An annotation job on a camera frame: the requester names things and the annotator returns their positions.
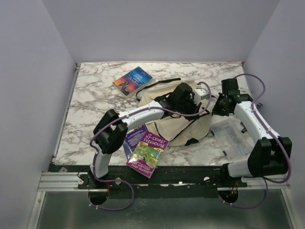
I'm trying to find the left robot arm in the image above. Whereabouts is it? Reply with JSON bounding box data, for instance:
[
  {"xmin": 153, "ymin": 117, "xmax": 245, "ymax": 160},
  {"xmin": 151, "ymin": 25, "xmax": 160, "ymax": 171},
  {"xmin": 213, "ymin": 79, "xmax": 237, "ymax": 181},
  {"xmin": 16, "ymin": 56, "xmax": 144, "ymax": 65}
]
[{"xmin": 89, "ymin": 83, "xmax": 203, "ymax": 188}]

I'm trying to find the blue Jane Eyre book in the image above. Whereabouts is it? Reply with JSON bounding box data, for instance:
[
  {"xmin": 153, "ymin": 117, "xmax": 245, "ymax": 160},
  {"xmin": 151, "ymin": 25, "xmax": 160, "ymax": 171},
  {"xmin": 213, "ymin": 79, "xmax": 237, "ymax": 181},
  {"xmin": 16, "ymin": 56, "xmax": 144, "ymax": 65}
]
[{"xmin": 113, "ymin": 67, "xmax": 153, "ymax": 99}]

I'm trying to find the purple Treehouse book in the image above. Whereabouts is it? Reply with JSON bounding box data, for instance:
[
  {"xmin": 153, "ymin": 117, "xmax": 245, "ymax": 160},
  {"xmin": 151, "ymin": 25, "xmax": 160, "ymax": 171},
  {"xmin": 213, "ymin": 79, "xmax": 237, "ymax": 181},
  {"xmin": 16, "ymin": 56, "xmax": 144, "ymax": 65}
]
[{"xmin": 126, "ymin": 131, "xmax": 169, "ymax": 178}]

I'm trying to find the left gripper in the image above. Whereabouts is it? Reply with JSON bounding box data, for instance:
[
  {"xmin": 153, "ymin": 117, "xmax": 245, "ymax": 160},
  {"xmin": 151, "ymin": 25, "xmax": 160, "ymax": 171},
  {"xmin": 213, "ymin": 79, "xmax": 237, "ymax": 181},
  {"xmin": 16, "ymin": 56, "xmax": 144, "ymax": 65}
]
[{"xmin": 176, "ymin": 95, "xmax": 201, "ymax": 121}]

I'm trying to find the aluminium rail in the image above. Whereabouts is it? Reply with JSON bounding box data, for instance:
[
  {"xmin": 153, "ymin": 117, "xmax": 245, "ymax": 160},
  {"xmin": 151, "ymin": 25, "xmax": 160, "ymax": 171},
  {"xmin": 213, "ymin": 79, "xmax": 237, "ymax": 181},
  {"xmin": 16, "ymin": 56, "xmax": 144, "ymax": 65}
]
[{"xmin": 38, "ymin": 172, "xmax": 290, "ymax": 192}]

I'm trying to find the dark purple book underneath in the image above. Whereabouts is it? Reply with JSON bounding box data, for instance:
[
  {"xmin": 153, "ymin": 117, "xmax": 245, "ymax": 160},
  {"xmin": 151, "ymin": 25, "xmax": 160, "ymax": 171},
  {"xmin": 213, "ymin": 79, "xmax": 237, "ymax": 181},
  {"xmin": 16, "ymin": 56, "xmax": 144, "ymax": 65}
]
[{"xmin": 122, "ymin": 125, "xmax": 147, "ymax": 159}]

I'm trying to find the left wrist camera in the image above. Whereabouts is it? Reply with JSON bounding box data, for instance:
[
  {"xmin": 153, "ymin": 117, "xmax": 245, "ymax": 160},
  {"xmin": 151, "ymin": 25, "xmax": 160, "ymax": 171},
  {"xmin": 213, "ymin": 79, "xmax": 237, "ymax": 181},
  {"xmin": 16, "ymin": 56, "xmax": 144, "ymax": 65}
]
[{"xmin": 193, "ymin": 88, "xmax": 210, "ymax": 103}]

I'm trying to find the black metal base plate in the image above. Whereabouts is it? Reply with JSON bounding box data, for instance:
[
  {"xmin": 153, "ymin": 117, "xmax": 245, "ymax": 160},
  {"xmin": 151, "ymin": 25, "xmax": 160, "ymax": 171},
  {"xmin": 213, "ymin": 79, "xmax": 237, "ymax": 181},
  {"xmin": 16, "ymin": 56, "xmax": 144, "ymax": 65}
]
[{"xmin": 47, "ymin": 164, "xmax": 278, "ymax": 198}]

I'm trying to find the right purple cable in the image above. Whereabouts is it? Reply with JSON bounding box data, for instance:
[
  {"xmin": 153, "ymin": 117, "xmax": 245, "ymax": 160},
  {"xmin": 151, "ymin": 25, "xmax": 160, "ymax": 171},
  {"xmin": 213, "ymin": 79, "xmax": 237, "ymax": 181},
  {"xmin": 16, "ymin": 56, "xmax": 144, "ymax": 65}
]
[{"xmin": 234, "ymin": 73, "xmax": 293, "ymax": 208}]

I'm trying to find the clear plastic organizer box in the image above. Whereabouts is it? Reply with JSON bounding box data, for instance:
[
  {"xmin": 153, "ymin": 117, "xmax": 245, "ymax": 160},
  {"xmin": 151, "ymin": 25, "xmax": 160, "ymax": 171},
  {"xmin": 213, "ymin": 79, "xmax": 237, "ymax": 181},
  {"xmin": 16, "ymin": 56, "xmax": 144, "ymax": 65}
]
[{"xmin": 210, "ymin": 119, "xmax": 252, "ymax": 159}]

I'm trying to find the cream canvas backpack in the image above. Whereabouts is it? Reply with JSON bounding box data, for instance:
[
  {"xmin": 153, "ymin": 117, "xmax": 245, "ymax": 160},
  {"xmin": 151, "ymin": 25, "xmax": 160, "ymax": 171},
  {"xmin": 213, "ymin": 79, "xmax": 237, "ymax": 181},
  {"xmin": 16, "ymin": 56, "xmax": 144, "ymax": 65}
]
[{"xmin": 136, "ymin": 78, "xmax": 212, "ymax": 146}]

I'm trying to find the grey metal bracket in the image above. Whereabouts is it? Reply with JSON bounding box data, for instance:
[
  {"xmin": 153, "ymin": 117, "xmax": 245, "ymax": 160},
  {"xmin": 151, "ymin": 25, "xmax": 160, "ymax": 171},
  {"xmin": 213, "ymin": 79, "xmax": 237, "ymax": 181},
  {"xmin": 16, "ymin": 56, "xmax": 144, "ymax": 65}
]
[{"xmin": 236, "ymin": 101, "xmax": 262, "ymax": 135}]

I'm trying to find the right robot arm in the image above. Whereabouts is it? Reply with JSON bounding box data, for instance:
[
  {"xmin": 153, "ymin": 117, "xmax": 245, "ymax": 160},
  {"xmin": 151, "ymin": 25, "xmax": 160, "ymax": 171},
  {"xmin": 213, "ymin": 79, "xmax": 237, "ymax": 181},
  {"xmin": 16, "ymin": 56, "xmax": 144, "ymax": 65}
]
[{"xmin": 212, "ymin": 77, "xmax": 292, "ymax": 187}]

